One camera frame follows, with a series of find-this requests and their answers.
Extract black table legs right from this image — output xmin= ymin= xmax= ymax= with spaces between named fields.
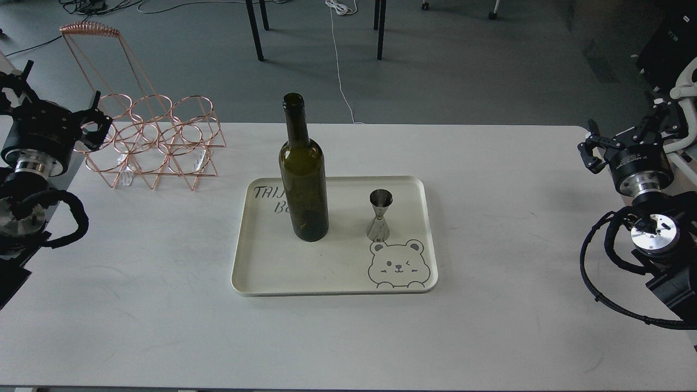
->
xmin=373 ymin=0 xmax=387 ymax=60

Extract white floor cable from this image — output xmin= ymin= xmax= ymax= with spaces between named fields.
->
xmin=325 ymin=0 xmax=364 ymax=125

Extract black table legs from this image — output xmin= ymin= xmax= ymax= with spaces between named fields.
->
xmin=244 ymin=0 xmax=270 ymax=62
xmin=373 ymin=0 xmax=387 ymax=60

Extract black floor cables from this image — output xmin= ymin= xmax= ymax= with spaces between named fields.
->
xmin=0 ymin=0 xmax=142 ymax=58

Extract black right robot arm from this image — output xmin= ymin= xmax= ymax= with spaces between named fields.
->
xmin=578 ymin=99 xmax=696 ymax=330

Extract dark green wine bottle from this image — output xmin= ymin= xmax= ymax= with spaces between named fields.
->
xmin=278 ymin=93 xmax=329 ymax=242

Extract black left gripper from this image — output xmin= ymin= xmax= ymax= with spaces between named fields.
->
xmin=1 ymin=60 xmax=114 ymax=176

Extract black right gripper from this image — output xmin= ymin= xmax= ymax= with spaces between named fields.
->
xmin=578 ymin=102 xmax=688 ymax=197

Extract copper wire bottle rack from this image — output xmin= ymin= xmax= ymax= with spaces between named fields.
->
xmin=60 ymin=21 xmax=227 ymax=191

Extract cream bear serving tray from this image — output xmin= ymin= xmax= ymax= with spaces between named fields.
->
xmin=231 ymin=176 xmax=438 ymax=296

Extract steel double jigger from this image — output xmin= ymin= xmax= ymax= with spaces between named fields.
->
xmin=366 ymin=189 xmax=393 ymax=242

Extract black table legs left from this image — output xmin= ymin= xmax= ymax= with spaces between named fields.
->
xmin=244 ymin=0 xmax=270 ymax=62

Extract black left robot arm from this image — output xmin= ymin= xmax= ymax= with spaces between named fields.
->
xmin=1 ymin=60 xmax=113 ymax=306

